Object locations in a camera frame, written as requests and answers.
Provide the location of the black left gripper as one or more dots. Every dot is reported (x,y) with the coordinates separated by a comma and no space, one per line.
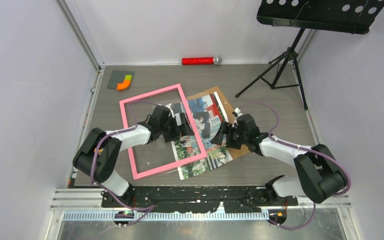
(184,130)

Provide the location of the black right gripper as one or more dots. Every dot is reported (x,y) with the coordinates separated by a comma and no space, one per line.
(226,128)

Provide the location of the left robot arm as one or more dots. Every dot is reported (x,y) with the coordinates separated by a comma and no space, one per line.
(98,154)

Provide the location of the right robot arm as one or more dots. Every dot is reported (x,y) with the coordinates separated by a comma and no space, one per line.
(319,176)

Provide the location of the colourful anime photo print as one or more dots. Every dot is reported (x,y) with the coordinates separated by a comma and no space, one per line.
(208,114)

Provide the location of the red glitter microphone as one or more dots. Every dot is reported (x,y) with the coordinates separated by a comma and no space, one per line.
(214,60)

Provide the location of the orange curved toy block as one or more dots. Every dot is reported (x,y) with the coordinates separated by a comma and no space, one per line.
(123,85)

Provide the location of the green toy brick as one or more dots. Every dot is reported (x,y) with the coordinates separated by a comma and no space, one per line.
(128,78)

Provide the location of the grey building baseplate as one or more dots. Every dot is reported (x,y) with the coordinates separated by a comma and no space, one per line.
(117,76)

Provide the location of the black music stand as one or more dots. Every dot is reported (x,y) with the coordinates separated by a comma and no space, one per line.
(344,16)

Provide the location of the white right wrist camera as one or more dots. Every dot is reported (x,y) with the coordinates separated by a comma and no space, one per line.
(237,113)

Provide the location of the brown frame backing board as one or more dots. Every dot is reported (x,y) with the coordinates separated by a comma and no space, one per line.
(235,153)

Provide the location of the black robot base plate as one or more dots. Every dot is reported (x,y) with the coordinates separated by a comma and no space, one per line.
(198,199)

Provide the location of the aluminium rail frame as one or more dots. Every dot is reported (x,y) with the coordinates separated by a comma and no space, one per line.
(81,204)

